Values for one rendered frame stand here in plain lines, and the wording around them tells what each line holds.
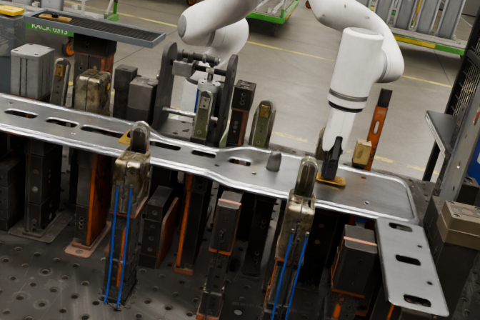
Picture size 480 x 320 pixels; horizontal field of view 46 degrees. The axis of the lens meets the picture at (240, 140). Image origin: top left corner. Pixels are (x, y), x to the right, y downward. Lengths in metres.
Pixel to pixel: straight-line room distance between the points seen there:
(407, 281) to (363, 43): 0.47
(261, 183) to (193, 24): 0.70
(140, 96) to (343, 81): 0.55
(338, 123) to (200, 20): 0.70
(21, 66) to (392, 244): 1.00
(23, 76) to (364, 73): 0.86
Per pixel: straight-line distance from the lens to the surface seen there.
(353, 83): 1.19
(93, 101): 1.49
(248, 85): 1.47
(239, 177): 1.23
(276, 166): 1.29
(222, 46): 1.85
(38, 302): 1.32
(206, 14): 1.75
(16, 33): 1.75
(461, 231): 1.20
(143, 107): 1.49
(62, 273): 1.40
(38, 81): 1.54
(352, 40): 1.18
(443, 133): 1.76
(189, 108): 1.90
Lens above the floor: 1.55
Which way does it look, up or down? 23 degrees down
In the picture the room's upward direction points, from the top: 11 degrees clockwise
